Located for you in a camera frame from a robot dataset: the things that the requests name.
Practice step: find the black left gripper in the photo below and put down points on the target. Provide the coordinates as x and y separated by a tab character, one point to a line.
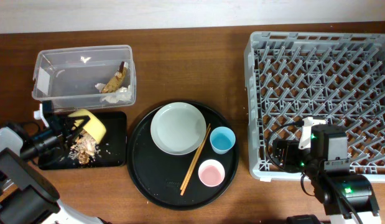
63	132

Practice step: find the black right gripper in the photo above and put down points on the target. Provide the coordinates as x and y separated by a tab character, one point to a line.
291	145

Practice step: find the yellow bowl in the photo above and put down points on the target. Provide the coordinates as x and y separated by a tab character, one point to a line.
94	127

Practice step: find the food scraps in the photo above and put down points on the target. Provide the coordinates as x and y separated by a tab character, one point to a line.
84	149

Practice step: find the gold snack wrapper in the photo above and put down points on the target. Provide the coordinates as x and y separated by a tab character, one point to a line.
116	81

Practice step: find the white tissue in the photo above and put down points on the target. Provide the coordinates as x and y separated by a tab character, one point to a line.
122	94

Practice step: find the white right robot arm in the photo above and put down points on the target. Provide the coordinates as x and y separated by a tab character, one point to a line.
341	192

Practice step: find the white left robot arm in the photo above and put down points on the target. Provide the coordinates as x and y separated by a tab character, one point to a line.
25	195

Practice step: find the clear plastic waste bin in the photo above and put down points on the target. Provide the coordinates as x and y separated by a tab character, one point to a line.
72	78

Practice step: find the grey dishwasher rack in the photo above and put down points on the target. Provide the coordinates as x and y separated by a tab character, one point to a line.
340	77

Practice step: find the black rectangular tray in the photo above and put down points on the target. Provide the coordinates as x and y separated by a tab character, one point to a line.
111	150

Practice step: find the blue plastic cup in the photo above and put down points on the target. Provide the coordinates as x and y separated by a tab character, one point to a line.
222	139

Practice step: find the pink plastic cup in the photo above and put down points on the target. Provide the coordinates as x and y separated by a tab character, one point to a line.
211	173

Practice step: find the wooden chopstick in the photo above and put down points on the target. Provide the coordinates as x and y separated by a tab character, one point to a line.
196	155
195	163

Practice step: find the grey round plate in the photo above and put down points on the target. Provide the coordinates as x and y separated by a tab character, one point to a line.
178	128

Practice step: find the round black serving tray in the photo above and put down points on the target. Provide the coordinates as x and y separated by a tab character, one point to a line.
158	175

